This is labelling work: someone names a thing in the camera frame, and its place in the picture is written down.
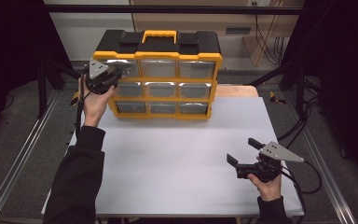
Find white table cover sheet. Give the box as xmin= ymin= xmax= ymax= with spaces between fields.
xmin=41 ymin=95 xmax=306 ymax=217

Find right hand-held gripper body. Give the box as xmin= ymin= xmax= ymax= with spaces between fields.
xmin=235 ymin=141 xmax=306 ymax=184

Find black curtain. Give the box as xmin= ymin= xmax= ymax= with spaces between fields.
xmin=0 ymin=0 xmax=73 ymax=147
xmin=281 ymin=0 xmax=358 ymax=188

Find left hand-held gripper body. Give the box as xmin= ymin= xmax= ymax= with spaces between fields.
xmin=85 ymin=58 xmax=123 ymax=95

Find black floor cable bundle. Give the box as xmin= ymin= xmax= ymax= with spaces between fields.
xmin=276 ymin=96 xmax=321 ymax=148

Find left hand-held gripper black cable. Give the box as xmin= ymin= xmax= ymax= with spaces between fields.
xmin=75 ymin=66 xmax=90 ymax=136

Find right hand-held gripper black cable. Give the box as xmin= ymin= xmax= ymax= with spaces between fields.
xmin=278 ymin=160 xmax=324 ymax=218

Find wooden table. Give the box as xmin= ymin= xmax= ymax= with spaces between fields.
xmin=91 ymin=84 xmax=259 ymax=98

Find clear plastic drawer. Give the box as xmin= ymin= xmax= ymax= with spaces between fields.
xmin=101 ymin=59 xmax=140 ymax=79

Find grid of clear drawers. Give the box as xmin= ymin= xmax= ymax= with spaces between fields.
xmin=110 ymin=59 xmax=217 ymax=116

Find black wall cables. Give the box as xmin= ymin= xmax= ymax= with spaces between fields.
xmin=253 ymin=1 xmax=285 ymax=66

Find yellow black drawer organizer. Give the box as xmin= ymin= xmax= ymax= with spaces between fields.
xmin=91 ymin=29 xmax=224 ymax=120

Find black metal crossbar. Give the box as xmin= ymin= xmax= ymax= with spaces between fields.
xmin=43 ymin=4 xmax=304 ymax=15

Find person's left hand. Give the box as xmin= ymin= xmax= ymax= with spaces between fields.
xmin=78 ymin=77 xmax=116 ymax=128

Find hand-held gripper black cable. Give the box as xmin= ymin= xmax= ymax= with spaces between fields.
xmin=75 ymin=66 xmax=90 ymax=136
xmin=278 ymin=160 xmax=324 ymax=218

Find aluminium floor rail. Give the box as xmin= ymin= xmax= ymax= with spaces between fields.
xmin=0 ymin=90 xmax=60 ymax=224
xmin=283 ymin=92 xmax=358 ymax=224

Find person's right hand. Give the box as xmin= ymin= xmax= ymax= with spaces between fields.
xmin=246 ymin=174 xmax=282 ymax=202

